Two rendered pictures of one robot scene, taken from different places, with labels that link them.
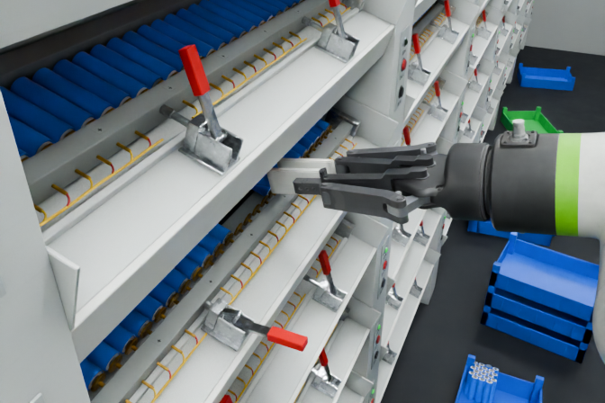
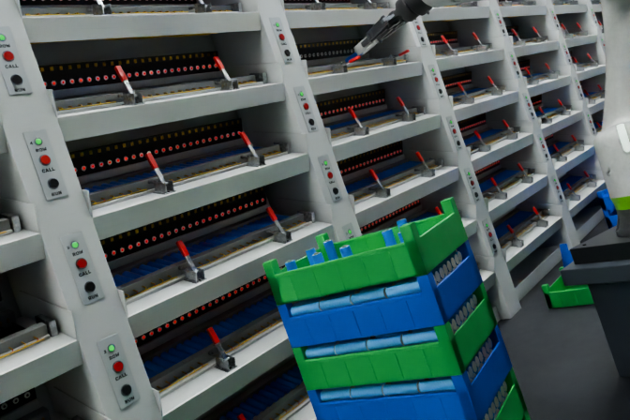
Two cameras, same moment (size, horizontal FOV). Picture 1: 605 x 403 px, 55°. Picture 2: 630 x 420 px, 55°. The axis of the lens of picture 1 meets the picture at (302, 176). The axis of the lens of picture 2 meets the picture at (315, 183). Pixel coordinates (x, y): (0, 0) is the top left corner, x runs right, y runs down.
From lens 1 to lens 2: 1.51 m
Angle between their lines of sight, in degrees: 35
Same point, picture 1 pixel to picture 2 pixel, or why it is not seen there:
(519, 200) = not seen: outside the picture
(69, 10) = not seen: outside the picture
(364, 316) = (452, 159)
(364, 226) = (429, 105)
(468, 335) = not seen: hidden behind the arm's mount
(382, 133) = (417, 54)
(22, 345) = (275, 5)
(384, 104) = (413, 42)
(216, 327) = (336, 69)
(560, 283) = not seen: outside the picture
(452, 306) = not seen: hidden behind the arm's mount
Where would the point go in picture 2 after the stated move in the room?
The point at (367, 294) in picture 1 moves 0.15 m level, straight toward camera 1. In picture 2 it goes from (448, 144) to (437, 149)
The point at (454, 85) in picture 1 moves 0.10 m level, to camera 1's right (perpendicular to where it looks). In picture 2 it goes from (512, 85) to (535, 76)
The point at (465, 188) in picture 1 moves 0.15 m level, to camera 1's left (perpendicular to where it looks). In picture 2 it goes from (399, 4) to (352, 24)
